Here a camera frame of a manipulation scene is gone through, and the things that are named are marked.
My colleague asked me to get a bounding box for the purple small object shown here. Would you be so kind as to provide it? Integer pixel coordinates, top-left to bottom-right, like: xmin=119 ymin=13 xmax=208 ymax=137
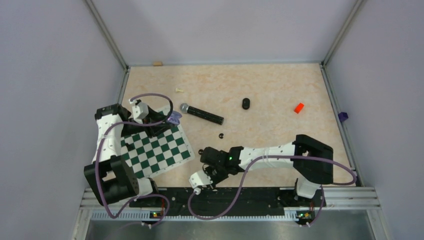
xmin=337 ymin=112 xmax=349 ymax=123

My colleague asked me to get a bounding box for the black glitter microphone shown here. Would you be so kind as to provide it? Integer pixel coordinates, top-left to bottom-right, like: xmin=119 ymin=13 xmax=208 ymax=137
xmin=179 ymin=103 xmax=225 ymax=125

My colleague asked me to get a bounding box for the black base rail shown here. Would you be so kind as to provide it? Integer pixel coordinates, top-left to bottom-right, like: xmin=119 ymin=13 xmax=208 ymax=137
xmin=129 ymin=186 xmax=327 ymax=222

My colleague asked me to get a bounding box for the red block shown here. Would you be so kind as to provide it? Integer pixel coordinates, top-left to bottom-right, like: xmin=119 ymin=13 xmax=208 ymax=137
xmin=293 ymin=102 xmax=305 ymax=114

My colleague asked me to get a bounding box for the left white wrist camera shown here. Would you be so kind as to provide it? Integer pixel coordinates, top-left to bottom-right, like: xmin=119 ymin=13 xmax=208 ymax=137
xmin=130 ymin=99 xmax=149 ymax=124

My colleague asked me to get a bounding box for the cork stopper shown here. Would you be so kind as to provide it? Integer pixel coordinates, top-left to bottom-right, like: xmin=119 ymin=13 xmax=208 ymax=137
xmin=152 ymin=61 xmax=163 ymax=67

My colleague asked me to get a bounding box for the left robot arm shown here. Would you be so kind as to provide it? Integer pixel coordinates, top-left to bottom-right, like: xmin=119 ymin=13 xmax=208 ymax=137
xmin=83 ymin=103 xmax=181 ymax=207

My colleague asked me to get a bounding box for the green white chessboard mat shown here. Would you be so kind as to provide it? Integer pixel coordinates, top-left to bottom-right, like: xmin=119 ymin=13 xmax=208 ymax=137
xmin=120 ymin=125 xmax=195 ymax=179

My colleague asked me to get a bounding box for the black earbud case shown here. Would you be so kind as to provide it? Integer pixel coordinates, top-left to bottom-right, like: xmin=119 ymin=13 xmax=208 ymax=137
xmin=241 ymin=97 xmax=251 ymax=110

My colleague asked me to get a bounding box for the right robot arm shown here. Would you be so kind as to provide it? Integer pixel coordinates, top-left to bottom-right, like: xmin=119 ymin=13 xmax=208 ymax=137
xmin=188 ymin=134 xmax=334 ymax=206

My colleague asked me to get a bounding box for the lavender earbud charging case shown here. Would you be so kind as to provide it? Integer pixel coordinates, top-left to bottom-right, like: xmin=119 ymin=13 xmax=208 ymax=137
xmin=167 ymin=111 xmax=182 ymax=126

